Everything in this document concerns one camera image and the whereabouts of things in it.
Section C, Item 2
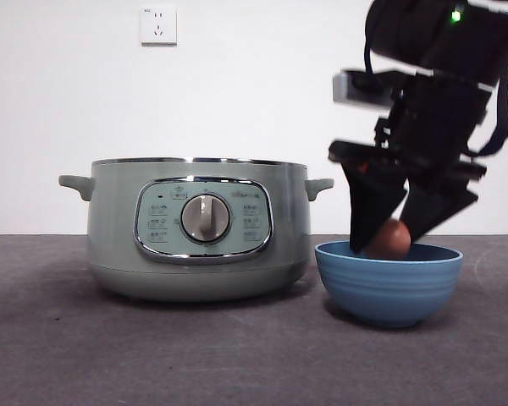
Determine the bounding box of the brown egg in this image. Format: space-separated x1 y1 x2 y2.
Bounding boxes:
366 219 412 261

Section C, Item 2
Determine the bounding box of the pale green electric steamer pot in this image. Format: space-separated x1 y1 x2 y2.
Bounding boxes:
58 156 335 303

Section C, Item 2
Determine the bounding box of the blue ribbed bowl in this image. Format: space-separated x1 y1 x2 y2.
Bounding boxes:
314 240 465 330

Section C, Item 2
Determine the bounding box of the black cable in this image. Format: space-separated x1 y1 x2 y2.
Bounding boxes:
465 75 508 158

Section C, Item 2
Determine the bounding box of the pale grey right wrist camera box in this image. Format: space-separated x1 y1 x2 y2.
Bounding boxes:
332 70 397 107

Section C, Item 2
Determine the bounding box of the white wall socket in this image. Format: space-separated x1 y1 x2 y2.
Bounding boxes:
140 6 179 47

